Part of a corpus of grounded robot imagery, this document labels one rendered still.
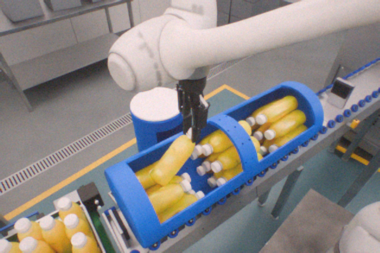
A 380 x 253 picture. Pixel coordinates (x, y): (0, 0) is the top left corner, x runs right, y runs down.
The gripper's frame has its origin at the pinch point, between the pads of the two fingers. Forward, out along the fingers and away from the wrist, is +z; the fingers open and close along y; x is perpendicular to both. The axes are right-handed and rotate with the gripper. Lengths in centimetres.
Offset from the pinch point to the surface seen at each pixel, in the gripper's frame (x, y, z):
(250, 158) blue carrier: -16.3, -12.8, 12.9
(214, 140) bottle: -9.9, -0.2, 11.0
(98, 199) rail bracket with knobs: 32.7, 16.0, 32.6
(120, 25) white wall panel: -112, 352, 108
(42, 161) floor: 60, 153, 131
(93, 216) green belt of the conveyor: 37, 15, 40
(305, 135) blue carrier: -47, -15, 18
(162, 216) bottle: 18.4, -10.1, 20.4
